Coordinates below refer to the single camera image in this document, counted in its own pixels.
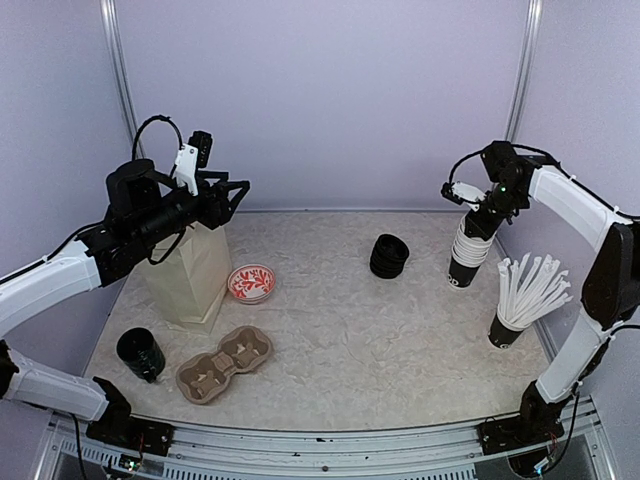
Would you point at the aluminium front rail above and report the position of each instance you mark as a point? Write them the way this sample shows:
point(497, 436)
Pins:
point(448, 451)

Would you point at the left corner metal post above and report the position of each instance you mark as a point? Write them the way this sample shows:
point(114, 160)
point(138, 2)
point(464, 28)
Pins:
point(118, 64)

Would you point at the corner metal post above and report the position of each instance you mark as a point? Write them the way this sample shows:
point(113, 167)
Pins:
point(525, 68)
point(118, 64)

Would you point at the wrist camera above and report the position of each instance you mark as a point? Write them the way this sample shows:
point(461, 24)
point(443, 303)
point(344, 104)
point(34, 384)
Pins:
point(461, 193)
point(190, 158)

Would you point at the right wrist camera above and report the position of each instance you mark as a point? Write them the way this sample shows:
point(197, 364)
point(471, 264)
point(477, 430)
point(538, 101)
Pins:
point(461, 193)

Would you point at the dark green black can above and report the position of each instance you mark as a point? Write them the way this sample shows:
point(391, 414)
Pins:
point(139, 351)

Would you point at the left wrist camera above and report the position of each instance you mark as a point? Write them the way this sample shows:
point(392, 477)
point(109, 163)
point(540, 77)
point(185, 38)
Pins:
point(190, 158)

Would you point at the brown cardboard cup carrier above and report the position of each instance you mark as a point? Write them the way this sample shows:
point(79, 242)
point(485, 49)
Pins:
point(207, 375)

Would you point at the stack of paper cups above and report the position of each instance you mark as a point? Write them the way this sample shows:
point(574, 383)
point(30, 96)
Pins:
point(469, 250)

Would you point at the red white patterned bowl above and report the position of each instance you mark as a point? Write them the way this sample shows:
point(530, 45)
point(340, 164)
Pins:
point(251, 284)

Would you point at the cup holding straws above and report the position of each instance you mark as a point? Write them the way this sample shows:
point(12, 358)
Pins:
point(502, 334)

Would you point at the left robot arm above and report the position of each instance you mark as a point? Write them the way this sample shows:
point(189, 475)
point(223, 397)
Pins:
point(145, 208)

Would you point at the right corner metal post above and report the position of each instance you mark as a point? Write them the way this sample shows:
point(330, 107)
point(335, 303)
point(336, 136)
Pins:
point(525, 68)

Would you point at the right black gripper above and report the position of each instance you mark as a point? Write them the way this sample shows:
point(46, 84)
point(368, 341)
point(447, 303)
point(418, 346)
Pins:
point(484, 228)

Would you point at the beige paper bag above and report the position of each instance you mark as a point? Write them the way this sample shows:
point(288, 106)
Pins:
point(188, 287)

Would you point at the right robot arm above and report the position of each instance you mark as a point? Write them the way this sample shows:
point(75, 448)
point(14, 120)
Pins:
point(588, 265)

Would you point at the bundle of white straws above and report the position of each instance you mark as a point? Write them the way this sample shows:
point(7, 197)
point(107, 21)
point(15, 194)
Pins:
point(530, 289)

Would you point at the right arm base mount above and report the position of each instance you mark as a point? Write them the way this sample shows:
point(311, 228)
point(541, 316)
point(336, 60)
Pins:
point(536, 422)

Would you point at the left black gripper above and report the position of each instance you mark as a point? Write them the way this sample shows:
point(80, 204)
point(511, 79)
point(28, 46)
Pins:
point(221, 212)

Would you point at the stack of black lids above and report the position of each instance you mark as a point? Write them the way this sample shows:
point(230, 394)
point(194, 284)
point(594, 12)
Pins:
point(388, 256)

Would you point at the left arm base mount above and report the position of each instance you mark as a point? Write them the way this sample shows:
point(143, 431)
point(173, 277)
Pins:
point(117, 427)

